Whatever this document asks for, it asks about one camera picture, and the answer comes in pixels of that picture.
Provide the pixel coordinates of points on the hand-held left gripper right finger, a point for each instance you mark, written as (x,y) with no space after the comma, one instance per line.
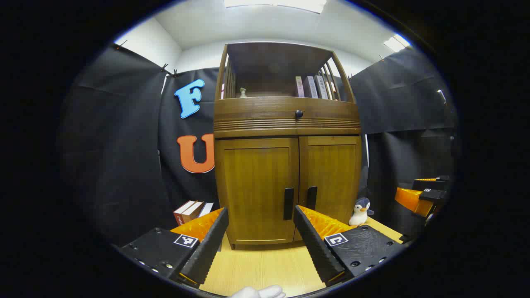
(316,248)

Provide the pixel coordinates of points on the black backdrop cloth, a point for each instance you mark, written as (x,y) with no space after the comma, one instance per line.
(116,145)

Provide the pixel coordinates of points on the pink book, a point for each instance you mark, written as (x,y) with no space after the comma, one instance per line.
(299,87)

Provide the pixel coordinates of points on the penguin plush toy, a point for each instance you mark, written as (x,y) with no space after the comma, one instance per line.
(359,215)

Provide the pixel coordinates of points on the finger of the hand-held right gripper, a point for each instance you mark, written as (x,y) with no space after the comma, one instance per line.
(412,200)
(443,182)

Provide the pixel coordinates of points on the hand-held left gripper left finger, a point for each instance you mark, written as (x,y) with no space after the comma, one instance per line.
(209,248)

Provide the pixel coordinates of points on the small ceiling light panel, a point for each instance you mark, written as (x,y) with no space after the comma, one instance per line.
(396,42)

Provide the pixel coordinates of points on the wooden cabinet drawer with knob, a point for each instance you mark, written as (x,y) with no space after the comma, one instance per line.
(256,109)

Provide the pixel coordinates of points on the wooden shoe cabinet door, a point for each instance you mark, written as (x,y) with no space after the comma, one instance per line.
(331,178)
(252,186)

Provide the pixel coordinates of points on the wooden double-door shoe cabinet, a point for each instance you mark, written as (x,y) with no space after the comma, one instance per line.
(269,62)

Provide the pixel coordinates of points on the blue book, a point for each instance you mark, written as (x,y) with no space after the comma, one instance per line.
(207,208)

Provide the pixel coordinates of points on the red book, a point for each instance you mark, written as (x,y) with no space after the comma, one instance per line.
(182,215)

